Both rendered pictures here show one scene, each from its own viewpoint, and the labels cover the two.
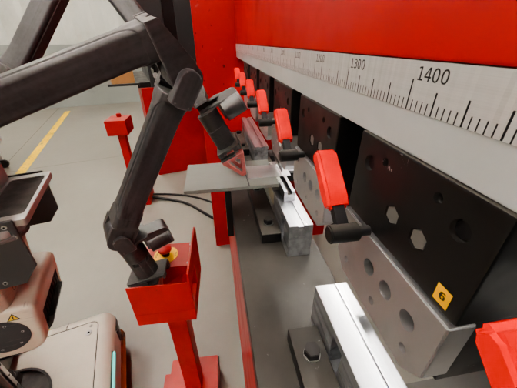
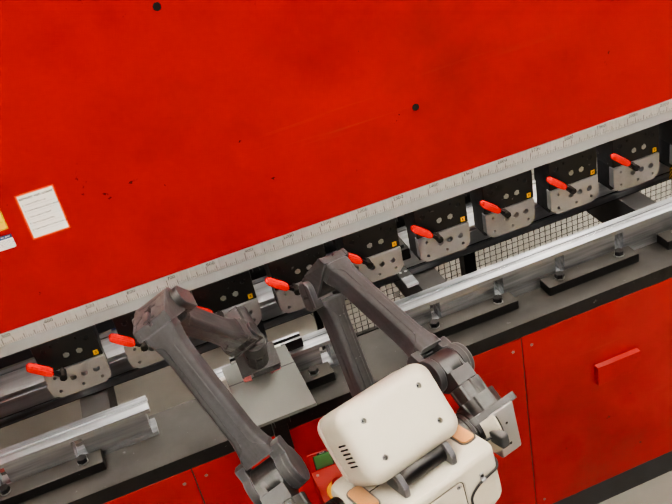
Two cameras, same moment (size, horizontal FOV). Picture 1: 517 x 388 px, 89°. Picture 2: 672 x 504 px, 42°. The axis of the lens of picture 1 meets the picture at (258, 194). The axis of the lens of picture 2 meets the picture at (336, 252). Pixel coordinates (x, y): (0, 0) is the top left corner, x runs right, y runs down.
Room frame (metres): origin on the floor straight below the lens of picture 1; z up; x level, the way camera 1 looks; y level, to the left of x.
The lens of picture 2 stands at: (0.61, 1.81, 2.42)
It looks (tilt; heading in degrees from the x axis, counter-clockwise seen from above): 32 degrees down; 266
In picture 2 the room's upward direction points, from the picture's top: 13 degrees counter-clockwise
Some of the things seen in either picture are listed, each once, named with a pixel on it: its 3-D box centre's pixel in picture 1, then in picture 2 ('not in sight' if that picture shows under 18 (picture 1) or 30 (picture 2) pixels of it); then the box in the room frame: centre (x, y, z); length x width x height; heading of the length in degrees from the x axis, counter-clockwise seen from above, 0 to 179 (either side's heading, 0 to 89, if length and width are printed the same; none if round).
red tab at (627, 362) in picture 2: not in sight; (617, 366); (-0.29, -0.07, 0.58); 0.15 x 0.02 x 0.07; 9
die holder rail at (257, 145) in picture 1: (252, 138); (60, 449); (1.29, 0.03, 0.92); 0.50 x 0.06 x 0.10; 9
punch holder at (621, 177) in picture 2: not in sight; (627, 154); (-0.41, -0.25, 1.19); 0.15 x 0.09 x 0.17; 9
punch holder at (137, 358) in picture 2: (264, 92); (149, 326); (0.97, -0.02, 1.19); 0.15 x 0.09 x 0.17; 9
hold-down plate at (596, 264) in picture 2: not in sight; (589, 270); (-0.25, -0.17, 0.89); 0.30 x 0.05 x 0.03; 9
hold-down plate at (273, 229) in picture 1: (261, 208); (280, 390); (0.70, -0.01, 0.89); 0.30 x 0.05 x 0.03; 9
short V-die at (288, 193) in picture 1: (281, 179); (266, 351); (0.71, -0.07, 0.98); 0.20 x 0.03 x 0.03; 9
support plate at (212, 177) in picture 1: (230, 175); (267, 386); (0.73, 0.09, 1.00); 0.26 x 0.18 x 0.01; 99
